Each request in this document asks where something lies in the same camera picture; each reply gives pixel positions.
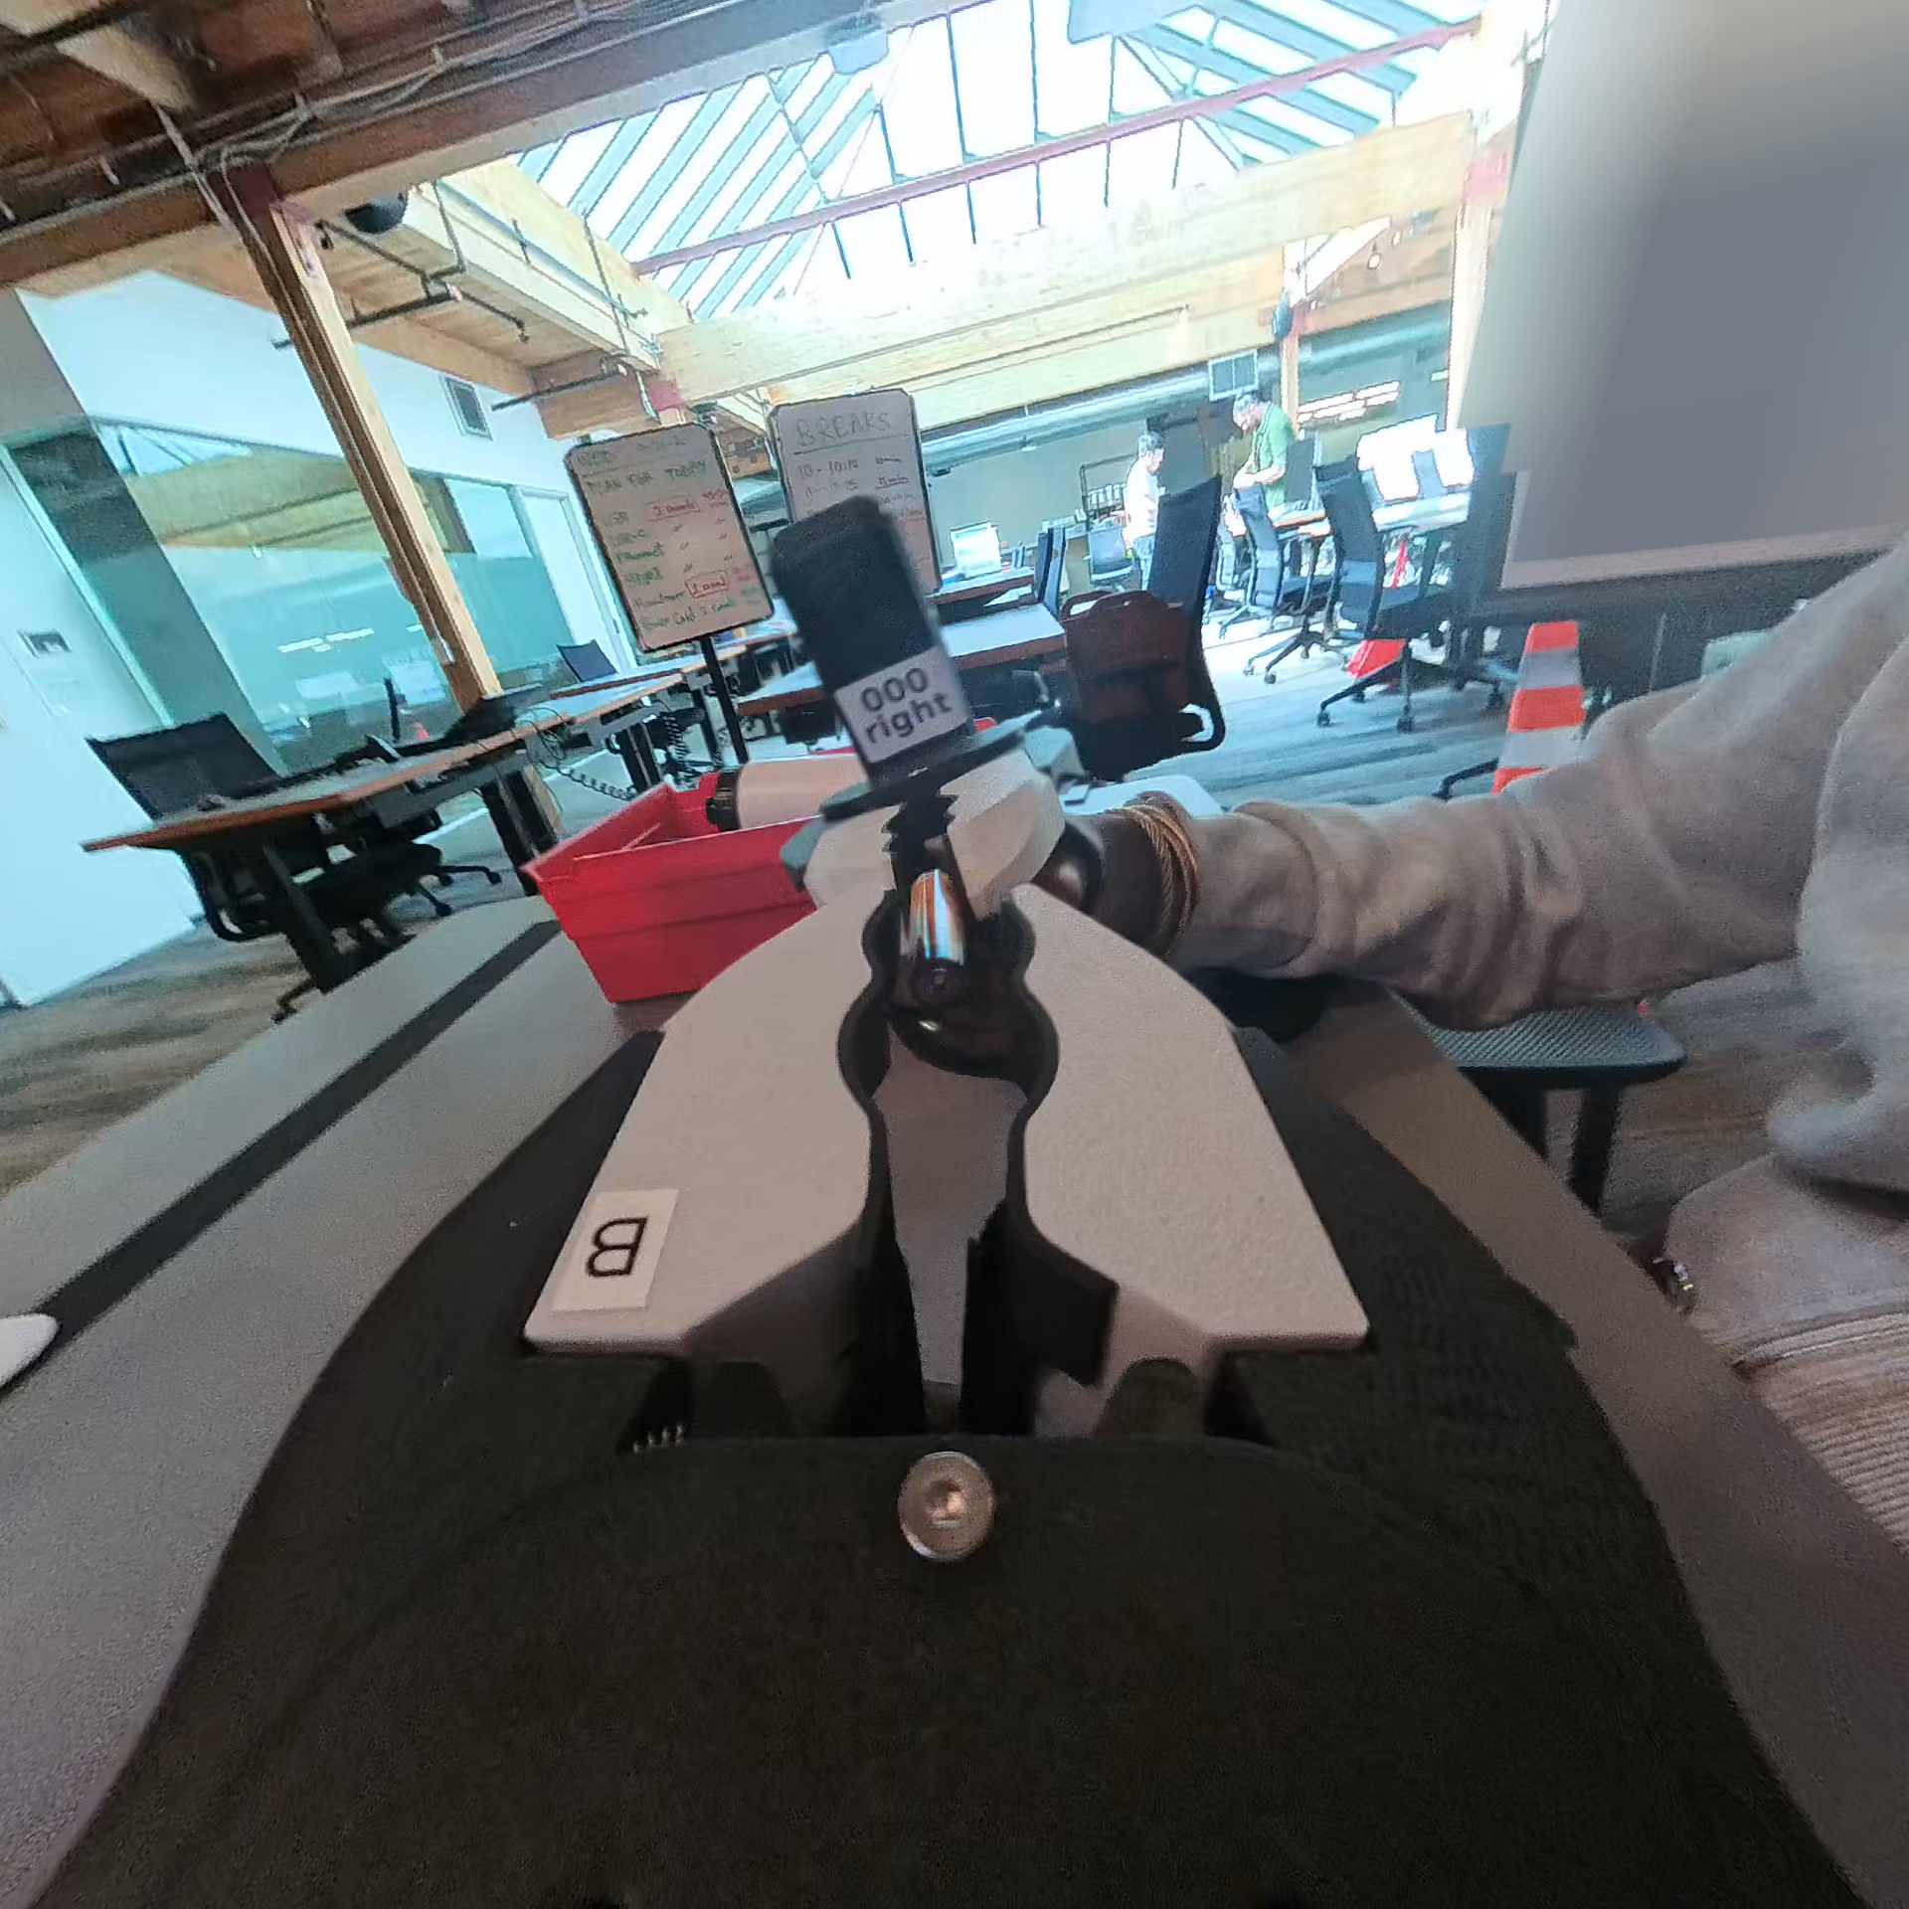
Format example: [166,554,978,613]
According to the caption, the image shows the copper black battery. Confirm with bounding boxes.
[891,868,982,1019]

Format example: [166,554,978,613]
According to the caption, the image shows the person's right hand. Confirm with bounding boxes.
[1040,818,1118,917]

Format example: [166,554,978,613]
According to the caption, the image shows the brown chair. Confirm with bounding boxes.
[1061,588,1227,779]

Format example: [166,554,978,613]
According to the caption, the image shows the white bottle black cap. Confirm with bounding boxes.
[705,757,860,831]

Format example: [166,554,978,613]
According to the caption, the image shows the black perforated armrest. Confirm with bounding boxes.
[1192,970,1691,1220]

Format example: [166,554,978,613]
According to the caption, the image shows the orange traffic cone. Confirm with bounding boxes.
[1490,619,1586,796]

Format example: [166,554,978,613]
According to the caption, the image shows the gold bracelets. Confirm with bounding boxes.
[1110,797,1203,953]

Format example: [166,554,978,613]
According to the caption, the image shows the black office chair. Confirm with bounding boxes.
[1311,455,1515,732]
[85,714,502,959]

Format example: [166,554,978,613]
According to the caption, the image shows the person's grey hooded jacket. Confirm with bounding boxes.
[1661,955,1909,1465]

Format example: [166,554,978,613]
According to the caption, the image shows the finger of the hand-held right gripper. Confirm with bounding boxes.
[781,810,900,907]
[952,757,1069,923]

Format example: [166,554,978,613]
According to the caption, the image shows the handwritten whiteboard on stand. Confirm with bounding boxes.
[563,424,775,765]
[767,390,944,602]

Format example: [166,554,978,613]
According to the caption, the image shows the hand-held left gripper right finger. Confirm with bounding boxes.
[1013,890,1370,1414]

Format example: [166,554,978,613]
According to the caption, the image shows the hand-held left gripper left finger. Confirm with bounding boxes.
[525,890,900,1411]

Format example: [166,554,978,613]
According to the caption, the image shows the person's right forearm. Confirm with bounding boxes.
[1177,553,1909,1034]

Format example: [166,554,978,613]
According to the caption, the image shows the red plastic bin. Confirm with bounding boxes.
[523,774,824,1004]

